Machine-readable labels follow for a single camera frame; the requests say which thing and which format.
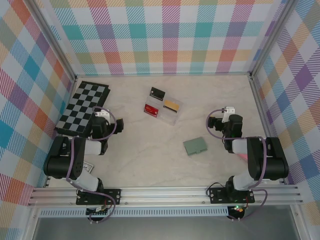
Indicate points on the green card holder wallet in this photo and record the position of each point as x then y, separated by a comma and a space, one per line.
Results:
195, 146

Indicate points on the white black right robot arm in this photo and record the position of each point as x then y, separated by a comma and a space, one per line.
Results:
275, 160

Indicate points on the red card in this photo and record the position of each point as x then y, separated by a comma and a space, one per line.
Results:
151, 110

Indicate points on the clear acrylic card organizer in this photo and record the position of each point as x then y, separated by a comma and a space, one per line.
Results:
172, 117

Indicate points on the gold magnetic stripe card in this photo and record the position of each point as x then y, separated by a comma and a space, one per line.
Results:
172, 105

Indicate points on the black card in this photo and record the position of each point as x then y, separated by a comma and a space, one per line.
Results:
157, 93

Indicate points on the black grey chessboard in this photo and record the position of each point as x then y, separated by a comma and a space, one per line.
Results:
82, 107

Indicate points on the pink toy microphone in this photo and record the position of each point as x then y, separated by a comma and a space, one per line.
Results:
243, 156

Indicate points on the paper banknote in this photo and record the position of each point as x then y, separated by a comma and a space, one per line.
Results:
89, 167

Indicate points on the small controller board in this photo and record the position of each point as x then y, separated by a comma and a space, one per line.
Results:
98, 211
237, 208

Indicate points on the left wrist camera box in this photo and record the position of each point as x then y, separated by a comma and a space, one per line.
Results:
103, 113

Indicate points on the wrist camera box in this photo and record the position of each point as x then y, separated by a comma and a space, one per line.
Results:
230, 110
103, 113

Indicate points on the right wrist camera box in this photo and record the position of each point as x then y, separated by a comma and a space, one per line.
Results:
230, 110

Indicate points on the aluminium side rail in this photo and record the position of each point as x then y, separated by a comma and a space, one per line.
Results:
262, 112
72, 87

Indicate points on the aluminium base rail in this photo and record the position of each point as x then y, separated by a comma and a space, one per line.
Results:
162, 196

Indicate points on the aluminium frame post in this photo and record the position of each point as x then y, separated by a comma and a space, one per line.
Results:
272, 40
52, 42

